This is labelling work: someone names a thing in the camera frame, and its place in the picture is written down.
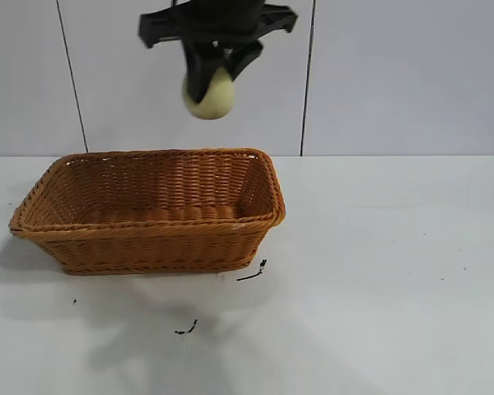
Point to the pale yellow egg yolk pastry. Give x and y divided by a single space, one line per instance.
216 100

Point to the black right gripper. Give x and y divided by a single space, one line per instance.
218 20

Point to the brown woven wicker basket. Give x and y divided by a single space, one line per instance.
148 247

